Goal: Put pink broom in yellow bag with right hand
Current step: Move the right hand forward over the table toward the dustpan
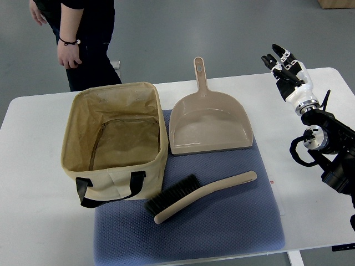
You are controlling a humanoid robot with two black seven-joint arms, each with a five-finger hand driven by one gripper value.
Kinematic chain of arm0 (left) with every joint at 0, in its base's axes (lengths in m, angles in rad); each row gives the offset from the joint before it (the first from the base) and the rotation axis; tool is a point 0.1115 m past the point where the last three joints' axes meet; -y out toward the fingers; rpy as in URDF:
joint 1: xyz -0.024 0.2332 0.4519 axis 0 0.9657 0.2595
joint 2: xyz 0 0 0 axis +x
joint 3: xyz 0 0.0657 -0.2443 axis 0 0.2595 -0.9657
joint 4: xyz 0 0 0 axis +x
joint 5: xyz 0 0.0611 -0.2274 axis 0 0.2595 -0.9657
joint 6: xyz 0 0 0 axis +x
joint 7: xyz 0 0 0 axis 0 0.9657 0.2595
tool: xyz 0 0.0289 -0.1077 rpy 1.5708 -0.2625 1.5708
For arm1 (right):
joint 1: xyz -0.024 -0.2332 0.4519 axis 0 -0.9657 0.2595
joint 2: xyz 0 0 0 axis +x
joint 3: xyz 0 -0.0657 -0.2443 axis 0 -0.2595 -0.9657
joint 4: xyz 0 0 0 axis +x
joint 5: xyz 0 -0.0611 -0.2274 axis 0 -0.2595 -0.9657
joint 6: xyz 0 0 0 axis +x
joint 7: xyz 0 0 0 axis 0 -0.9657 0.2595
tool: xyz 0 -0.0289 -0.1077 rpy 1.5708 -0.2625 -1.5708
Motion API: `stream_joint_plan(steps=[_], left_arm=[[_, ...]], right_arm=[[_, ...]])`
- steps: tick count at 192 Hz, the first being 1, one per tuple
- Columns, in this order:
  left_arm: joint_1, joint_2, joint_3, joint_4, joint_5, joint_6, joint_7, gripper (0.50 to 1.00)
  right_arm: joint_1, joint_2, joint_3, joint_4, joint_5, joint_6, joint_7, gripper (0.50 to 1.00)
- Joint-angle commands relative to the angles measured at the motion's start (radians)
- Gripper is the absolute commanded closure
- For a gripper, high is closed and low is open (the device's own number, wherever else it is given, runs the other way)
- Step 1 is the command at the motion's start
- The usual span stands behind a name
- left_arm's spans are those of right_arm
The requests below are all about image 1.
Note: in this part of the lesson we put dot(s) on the black wrist band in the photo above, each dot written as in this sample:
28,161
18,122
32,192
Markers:
66,43

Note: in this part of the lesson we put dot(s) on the person's left hand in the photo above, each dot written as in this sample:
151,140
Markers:
68,55

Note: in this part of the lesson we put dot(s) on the black table control panel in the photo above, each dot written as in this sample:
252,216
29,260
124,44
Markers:
343,247

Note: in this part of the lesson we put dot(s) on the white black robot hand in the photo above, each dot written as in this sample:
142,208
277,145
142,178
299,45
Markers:
292,80

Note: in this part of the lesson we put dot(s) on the beige plastic dustpan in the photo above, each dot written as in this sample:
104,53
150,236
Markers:
208,121

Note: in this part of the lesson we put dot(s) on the person's right hand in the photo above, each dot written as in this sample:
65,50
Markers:
36,14

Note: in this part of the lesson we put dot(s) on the upper metal floor plate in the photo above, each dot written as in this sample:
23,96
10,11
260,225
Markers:
116,64

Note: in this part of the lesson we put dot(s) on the wooden box corner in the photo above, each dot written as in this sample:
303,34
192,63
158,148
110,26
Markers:
336,4

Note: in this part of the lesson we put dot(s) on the person in dark clothes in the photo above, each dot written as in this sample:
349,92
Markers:
93,23

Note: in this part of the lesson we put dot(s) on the yellow fabric bag black handle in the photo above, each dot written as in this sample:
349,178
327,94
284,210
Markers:
115,145

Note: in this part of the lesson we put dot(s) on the beige hand broom black bristles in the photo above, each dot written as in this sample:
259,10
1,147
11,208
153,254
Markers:
182,194

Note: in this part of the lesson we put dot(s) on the white table leg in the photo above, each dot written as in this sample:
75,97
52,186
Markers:
295,258

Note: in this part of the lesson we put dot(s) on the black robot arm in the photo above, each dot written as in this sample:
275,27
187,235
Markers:
331,145

